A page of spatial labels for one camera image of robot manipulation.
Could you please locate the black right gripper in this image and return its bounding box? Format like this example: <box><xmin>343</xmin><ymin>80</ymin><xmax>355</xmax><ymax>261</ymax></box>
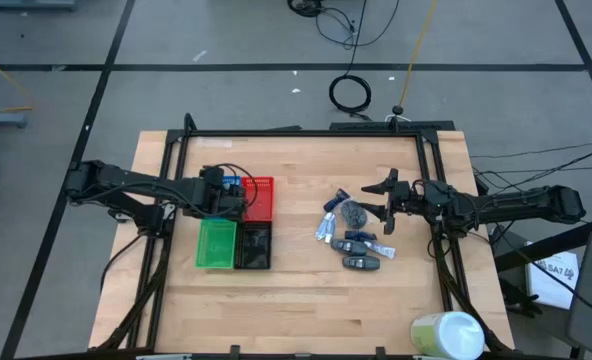
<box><xmin>360</xmin><ymin>168</ymin><xmax>428</xmax><ymax>237</ymax></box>

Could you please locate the dark blue travel tube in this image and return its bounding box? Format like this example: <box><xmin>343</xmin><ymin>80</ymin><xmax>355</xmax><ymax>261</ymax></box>
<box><xmin>323</xmin><ymin>188</ymin><xmax>352</xmax><ymax>213</ymax></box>
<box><xmin>344</xmin><ymin>229</ymin><xmax>379</xmax><ymax>243</ymax></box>

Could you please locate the white sachet tube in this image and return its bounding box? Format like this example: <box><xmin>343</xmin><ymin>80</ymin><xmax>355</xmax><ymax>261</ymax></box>
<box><xmin>363</xmin><ymin>239</ymin><xmax>398</xmax><ymax>261</ymax></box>

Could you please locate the grey Dove deodorant roll-on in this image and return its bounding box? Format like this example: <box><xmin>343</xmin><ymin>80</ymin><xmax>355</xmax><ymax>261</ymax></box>
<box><xmin>341</xmin><ymin>254</ymin><xmax>382</xmax><ymax>273</ymax></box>
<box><xmin>330</xmin><ymin>237</ymin><xmax>370</xmax><ymax>257</ymax></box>

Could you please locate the green plastic basket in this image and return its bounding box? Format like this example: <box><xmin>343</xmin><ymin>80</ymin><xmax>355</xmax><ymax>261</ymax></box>
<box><xmin>194</xmin><ymin>217</ymin><xmax>239</xmax><ymax>271</ymax></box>

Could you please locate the red plastic basket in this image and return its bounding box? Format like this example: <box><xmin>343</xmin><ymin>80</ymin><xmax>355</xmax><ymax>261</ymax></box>
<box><xmin>240</xmin><ymin>175</ymin><xmax>277</xmax><ymax>224</ymax></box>

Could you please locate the black plastic basket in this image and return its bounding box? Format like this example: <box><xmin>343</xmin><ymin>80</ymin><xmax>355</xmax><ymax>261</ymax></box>
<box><xmin>233</xmin><ymin>220</ymin><xmax>274</xmax><ymax>272</ymax></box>

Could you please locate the clear tape label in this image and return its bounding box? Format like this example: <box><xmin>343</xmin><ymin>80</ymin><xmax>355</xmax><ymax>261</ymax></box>
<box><xmin>195</xmin><ymin>136</ymin><xmax>234</xmax><ymax>150</ymax></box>

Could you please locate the black flat floor plate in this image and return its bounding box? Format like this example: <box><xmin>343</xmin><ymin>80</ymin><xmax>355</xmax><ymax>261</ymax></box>
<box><xmin>328</xmin><ymin>119</ymin><xmax>456</xmax><ymax>134</ymax></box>

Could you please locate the green canister white lid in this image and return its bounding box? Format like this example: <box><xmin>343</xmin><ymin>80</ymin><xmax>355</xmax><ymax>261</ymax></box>
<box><xmin>409</xmin><ymin>310</ymin><xmax>487</xmax><ymax>360</ymax></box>

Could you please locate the white cardboard box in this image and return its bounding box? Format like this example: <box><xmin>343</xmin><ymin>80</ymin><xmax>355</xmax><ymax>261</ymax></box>
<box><xmin>524</xmin><ymin>249</ymin><xmax>581</xmax><ymax>311</ymax></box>

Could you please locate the grey stand base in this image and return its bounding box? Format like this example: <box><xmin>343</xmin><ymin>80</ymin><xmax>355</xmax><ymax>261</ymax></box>
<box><xmin>0</xmin><ymin>111</ymin><xmax>29</xmax><ymax>130</ymax></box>

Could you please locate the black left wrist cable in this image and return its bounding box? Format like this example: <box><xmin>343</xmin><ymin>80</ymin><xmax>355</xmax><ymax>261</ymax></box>
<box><xmin>214</xmin><ymin>162</ymin><xmax>259</xmax><ymax>208</ymax></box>

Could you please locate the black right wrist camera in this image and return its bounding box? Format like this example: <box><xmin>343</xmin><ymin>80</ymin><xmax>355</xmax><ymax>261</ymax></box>
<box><xmin>422</xmin><ymin>179</ymin><xmax>453</xmax><ymax>208</ymax></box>

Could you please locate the black aluminium rig frame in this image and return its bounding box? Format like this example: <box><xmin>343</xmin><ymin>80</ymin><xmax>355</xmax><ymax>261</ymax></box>
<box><xmin>98</xmin><ymin>112</ymin><xmax>516</xmax><ymax>360</ymax></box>

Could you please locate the black coiled floor cable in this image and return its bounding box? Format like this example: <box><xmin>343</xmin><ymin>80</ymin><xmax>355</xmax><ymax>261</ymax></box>
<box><xmin>328</xmin><ymin>73</ymin><xmax>373</xmax><ymax>115</ymax></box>

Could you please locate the yellow hanging cable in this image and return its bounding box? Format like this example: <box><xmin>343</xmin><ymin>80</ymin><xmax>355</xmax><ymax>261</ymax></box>
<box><xmin>397</xmin><ymin>0</ymin><xmax>438</xmax><ymax>109</ymax></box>

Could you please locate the black loose floor cable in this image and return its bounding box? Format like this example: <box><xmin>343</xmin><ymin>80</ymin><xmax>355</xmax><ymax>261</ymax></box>
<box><xmin>286</xmin><ymin>0</ymin><xmax>402</xmax><ymax>76</ymax></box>

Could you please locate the yellow floor cable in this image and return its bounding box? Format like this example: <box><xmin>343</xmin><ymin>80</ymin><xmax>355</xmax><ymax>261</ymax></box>
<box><xmin>0</xmin><ymin>46</ymin><xmax>36</xmax><ymax>113</ymax></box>

